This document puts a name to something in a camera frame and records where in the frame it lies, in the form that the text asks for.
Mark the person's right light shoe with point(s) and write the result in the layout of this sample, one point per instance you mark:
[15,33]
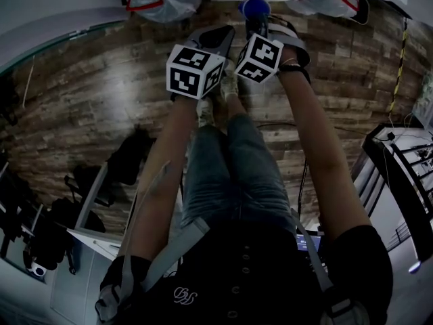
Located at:
[230,83]

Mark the glass-edged white table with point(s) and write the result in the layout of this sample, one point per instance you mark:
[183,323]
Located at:
[40,19]

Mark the white round device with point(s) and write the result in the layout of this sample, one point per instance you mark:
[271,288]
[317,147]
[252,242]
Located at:
[38,269]

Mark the laptop screen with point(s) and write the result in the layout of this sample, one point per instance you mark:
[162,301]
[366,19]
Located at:
[306,242]

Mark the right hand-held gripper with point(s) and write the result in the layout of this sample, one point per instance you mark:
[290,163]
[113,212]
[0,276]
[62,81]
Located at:
[262,56]

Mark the person's left light shoe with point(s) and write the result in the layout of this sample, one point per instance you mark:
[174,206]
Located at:
[205,113]

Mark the person's black shirt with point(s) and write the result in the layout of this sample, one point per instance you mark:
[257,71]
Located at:
[243,276]

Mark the black office chair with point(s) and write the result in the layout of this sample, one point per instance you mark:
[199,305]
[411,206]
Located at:
[101,188]

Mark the black metal rack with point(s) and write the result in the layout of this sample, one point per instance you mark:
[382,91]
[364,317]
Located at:
[406,181]

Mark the person's light shoe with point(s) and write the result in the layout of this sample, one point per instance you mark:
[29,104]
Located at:
[205,113]
[230,83]

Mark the person's left forearm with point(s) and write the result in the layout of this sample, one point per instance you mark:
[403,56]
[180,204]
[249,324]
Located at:
[169,154]

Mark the clear bag with red trim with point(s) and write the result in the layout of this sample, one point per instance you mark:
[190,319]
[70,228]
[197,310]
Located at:
[331,3]

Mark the person's right forearm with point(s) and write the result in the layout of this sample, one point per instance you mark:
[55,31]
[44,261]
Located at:
[321,147]

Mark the white desk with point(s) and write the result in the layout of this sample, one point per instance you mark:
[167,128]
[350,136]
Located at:
[88,266]

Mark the blue cup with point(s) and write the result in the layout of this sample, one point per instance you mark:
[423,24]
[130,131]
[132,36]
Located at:
[254,7]

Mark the person's blue jeans legs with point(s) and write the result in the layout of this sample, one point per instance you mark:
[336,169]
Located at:
[236,174]

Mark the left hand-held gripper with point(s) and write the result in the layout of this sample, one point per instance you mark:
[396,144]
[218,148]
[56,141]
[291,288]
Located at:
[196,69]

